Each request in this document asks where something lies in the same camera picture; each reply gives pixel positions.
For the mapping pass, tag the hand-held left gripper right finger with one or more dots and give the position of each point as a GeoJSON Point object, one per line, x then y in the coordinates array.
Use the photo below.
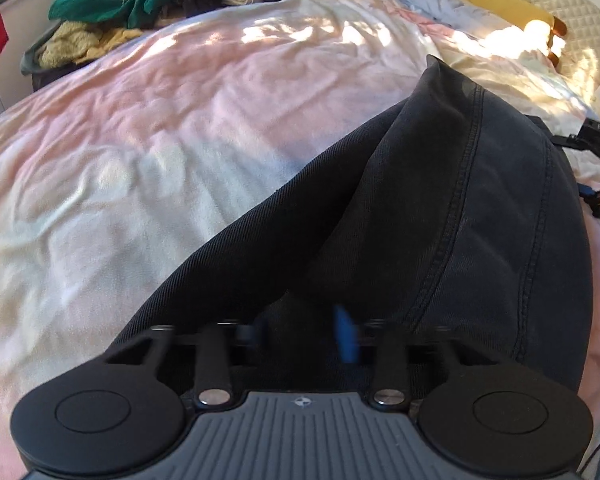
{"type": "Point", "coordinates": [346, 335]}

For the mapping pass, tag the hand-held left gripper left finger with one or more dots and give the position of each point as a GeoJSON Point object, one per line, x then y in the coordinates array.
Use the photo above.
{"type": "Point", "coordinates": [214, 360]}

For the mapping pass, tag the black denim pants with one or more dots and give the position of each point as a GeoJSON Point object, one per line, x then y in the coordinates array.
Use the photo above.
{"type": "Point", "coordinates": [430, 210]}

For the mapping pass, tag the yellow plush pillow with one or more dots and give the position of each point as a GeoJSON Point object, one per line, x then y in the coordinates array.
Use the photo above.
{"type": "Point", "coordinates": [510, 5]}

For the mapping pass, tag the pastel tie-dye bed blanket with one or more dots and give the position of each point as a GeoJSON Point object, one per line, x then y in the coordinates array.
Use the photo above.
{"type": "Point", "coordinates": [155, 135]}

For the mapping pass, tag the yellow-green knit garment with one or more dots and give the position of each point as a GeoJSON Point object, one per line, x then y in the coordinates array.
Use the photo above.
{"type": "Point", "coordinates": [72, 42]}

